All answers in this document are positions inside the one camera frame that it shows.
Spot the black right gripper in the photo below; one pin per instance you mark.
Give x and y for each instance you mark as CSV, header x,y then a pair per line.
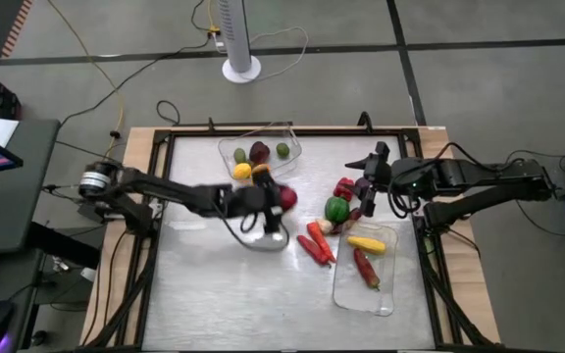
x,y
379,169

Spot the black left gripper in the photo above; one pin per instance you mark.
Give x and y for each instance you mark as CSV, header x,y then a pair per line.
x,y
248,201

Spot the bright red apple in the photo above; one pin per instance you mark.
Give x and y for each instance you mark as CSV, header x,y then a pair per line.
x,y
288,198

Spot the red bell pepper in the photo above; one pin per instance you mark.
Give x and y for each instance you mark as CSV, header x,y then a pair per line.
x,y
344,188

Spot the orange fruit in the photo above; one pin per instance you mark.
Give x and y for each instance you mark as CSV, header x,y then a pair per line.
x,y
258,169

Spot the green bell pepper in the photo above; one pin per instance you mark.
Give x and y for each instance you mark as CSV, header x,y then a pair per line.
x,y
337,210

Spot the yellow lemon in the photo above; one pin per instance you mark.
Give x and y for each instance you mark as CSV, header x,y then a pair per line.
x,y
241,171

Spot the green lime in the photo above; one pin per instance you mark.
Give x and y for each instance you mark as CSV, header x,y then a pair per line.
x,y
239,156
283,150

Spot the white garlic bulb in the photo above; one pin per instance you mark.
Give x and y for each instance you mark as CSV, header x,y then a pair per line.
x,y
325,226

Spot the orange carrot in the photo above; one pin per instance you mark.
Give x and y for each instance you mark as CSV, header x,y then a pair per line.
x,y
319,237

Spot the yellow corn cob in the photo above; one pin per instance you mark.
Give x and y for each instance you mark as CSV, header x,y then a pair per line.
x,y
366,245

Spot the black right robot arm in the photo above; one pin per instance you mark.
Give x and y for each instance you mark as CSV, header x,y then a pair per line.
x,y
483,176

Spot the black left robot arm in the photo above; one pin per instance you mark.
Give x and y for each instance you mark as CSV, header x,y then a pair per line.
x,y
165,188

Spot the clear plastic basket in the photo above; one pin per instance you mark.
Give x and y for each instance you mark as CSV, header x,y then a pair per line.
x,y
290,164
361,299

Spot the dark purple plum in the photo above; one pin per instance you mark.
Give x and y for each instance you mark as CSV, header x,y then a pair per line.
x,y
259,152

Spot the white tower fan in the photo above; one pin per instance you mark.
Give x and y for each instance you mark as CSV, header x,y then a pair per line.
x,y
236,29

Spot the grey side desk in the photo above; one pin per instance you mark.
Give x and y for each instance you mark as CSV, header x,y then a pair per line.
x,y
27,206

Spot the black metal table frame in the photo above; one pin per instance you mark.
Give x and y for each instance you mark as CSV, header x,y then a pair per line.
x,y
336,131

